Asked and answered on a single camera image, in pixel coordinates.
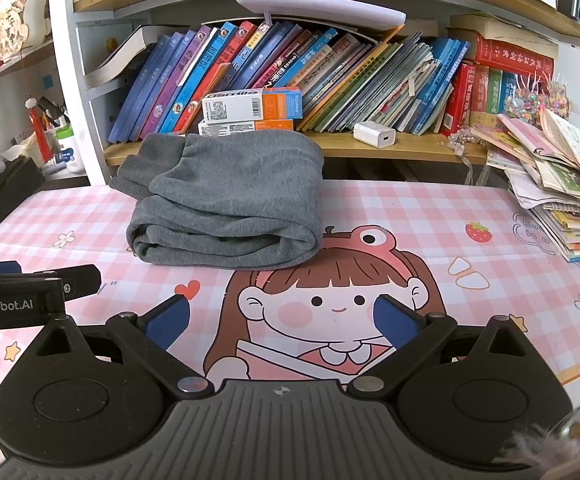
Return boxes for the grey sweatpants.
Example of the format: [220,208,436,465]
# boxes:
[109,131,326,270]

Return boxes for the dark brown bag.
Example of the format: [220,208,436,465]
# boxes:
[0,156,46,256]

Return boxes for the wooden bookshelf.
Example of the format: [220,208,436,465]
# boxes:
[72,0,580,166]

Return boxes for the pile of booklets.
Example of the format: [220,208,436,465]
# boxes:
[470,107,580,263]

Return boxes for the row of colourful books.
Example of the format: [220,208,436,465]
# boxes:
[107,20,476,143]

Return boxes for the orange white carton box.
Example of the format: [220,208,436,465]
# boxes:
[198,119,296,137]
[201,87,303,123]

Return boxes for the grey fluffy trim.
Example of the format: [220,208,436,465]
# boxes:
[500,400,580,480]

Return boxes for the pink checked cartoon table mat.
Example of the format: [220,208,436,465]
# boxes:
[0,179,580,441]

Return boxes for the cartoon figure plaque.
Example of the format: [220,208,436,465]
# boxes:
[0,0,51,61]

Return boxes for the white can green lid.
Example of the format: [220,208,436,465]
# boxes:
[54,125,88,175]

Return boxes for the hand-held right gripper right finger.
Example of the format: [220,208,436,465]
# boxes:
[347,295,531,401]

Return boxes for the white charger plug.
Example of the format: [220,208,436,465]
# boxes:
[353,121,397,151]

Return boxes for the white shelf unit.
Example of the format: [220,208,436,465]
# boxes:
[0,0,111,186]

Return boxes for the thick white-paged book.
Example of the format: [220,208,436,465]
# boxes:
[85,25,191,87]

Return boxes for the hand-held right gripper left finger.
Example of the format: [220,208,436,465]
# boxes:
[30,294,216,401]

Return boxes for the colourful bead ornament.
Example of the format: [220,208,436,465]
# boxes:
[505,72,571,121]

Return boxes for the white flat board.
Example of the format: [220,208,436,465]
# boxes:
[234,0,407,28]

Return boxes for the red thick dictionary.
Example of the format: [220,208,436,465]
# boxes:
[475,35,555,81]

